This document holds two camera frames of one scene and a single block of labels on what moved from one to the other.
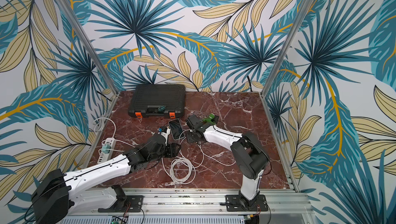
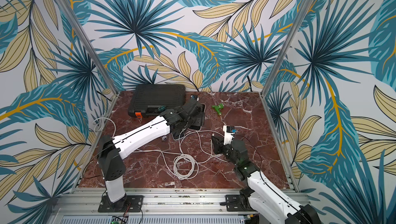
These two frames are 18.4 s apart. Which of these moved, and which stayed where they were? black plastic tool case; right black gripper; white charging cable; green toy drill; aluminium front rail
Moved: right black gripper; white charging cable; green toy drill
Stayed: aluminium front rail; black plastic tool case
